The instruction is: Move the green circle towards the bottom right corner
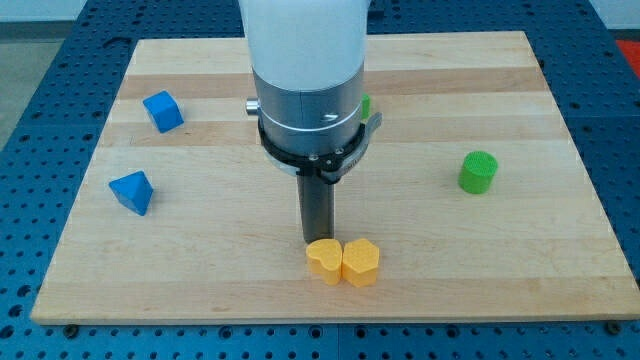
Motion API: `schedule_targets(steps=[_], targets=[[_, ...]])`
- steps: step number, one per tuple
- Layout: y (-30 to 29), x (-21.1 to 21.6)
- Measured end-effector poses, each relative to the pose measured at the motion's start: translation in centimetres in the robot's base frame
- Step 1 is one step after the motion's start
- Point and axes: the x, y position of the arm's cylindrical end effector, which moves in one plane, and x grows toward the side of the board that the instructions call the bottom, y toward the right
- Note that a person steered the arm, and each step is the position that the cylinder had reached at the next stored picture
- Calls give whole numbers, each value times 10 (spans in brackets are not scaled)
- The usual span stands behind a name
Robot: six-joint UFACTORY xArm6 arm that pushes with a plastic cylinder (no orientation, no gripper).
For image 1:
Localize yellow hexagon block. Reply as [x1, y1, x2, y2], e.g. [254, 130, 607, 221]
[342, 238, 380, 287]

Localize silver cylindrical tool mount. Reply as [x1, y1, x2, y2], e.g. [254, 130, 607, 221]
[254, 68, 382, 185]

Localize blue triangular block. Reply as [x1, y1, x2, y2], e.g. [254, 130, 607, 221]
[109, 171, 154, 216]

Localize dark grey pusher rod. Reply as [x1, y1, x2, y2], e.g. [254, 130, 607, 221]
[297, 176, 335, 244]

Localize yellow heart block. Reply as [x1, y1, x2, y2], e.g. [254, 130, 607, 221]
[306, 238, 343, 285]

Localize wooden board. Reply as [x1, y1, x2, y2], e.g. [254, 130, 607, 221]
[29, 30, 640, 326]

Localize green cylinder block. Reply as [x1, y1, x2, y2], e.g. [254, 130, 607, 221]
[458, 151, 499, 194]

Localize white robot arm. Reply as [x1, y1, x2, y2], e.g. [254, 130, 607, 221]
[239, 0, 382, 243]

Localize green block behind arm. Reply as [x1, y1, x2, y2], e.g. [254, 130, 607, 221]
[361, 93, 371, 120]

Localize blue cube block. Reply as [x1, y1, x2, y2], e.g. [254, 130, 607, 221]
[142, 90, 184, 133]

